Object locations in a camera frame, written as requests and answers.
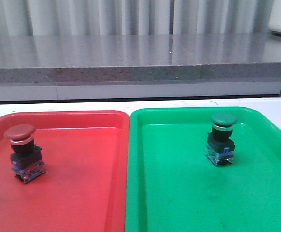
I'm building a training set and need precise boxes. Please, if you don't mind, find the green mushroom push button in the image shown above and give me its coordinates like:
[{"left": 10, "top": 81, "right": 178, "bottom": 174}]
[{"left": 206, "top": 112, "right": 238, "bottom": 166}]

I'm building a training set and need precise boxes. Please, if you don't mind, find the red mushroom push button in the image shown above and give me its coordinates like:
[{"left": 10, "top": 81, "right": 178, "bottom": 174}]
[{"left": 4, "top": 124, "right": 45, "bottom": 184}]

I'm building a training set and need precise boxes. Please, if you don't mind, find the green plastic tray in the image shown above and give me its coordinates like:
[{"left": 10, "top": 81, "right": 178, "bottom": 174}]
[{"left": 125, "top": 107, "right": 281, "bottom": 232}]

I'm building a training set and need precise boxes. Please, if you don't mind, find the red plastic tray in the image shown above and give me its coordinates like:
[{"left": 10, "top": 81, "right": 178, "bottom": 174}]
[{"left": 0, "top": 111, "right": 129, "bottom": 232}]

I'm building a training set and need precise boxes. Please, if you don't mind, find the grey stone counter slab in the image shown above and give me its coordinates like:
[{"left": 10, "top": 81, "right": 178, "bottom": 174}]
[{"left": 0, "top": 33, "right": 281, "bottom": 84}]

